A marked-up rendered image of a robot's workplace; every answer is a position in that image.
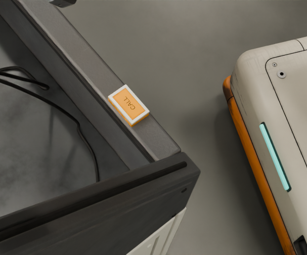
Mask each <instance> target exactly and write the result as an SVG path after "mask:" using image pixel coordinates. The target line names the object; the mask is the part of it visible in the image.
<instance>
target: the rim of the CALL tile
mask: <svg viewBox="0 0 307 255"><path fill-rule="evenodd" d="M124 88H126V89H127V90H128V91H129V92H130V93H131V95H132V96H133V97H134V98H135V99H136V100H137V101H138V103H139V104H140V105H141V106H142V107H143V108H144V109H145V112H143V113H142V114H140V115H139V116H138V117H136V118H135V119H133V120H132V119H131V118H130V117H129V116H128V115H127V114H126V112H125V111H124V110H123V109H122V108H121V107H120V106H119V104H118V103H117V102H116V101H115V100H114V99H113V96H114V95H116V94H117V93H119V92H120V91H122V90H123V89H124ZM108 98H109V100H110V101H111V102H112V103H113V104H114V105H115V106H116V108H117V109H118V110H119V111H120V112H121V113H122V115H123V116H124V117H125V118H126V119H127V120H128V122H129V123H130V124H131V125H133V124H134V123H136V122H137V121H138V120H140V119H141V118H143V117H144V116H145V115H147V114H148V113H149V112H150V111H149V110H148V109H147V108H146V106H145V105H144V104H143V103H142V102H141V101H140V100H139V98H138V97H137V96H136V95H135V94H134V93H133V92H132V91H131V89H130V88H129V87H128V86H127V85H126V84H125V85H124V86H122V87H121V88H120V89H118V90H117V91H115V92H114V93H112V94H111V95H109V96H108Z"/></svg>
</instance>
